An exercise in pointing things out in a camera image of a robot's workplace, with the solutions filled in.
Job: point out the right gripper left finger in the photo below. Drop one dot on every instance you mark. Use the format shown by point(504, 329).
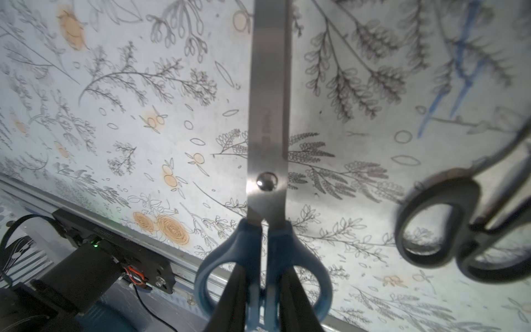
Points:
point(230, 314)

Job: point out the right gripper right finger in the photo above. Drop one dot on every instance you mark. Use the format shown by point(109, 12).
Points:
point(295, 311)

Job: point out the dark blue handled scissors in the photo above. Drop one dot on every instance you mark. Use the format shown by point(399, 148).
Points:
point(264, 243)

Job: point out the small grey handled scissors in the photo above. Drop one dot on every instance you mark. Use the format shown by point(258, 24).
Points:
point(469, 235)

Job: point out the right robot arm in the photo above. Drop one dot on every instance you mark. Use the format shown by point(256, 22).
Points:
point(63, 298)

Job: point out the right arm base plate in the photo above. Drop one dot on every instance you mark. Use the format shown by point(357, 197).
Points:
point(143, 263)

